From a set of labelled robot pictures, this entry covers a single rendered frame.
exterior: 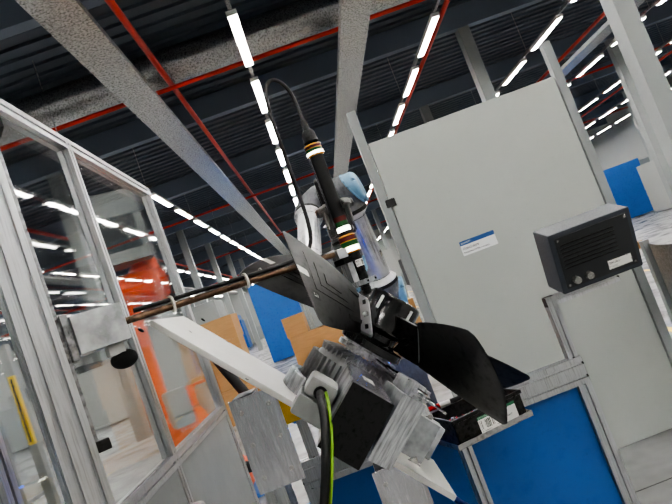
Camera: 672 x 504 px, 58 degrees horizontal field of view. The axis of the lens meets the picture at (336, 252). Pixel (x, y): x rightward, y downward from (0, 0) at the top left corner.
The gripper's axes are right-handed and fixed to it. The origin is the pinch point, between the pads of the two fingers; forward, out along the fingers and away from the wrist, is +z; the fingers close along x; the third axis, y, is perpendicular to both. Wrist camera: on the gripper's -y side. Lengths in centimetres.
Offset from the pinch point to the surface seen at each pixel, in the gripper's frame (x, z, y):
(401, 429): 4, 36, 47
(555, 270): -56, -38, 37
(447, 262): -51, -184, 24
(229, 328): 194, -775, 7
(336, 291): 6.2, 25.1, 20.6
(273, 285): 19.9, 3.2, 13.9
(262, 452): 32, 17, 46
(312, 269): 8.9, 29.9, 15.1
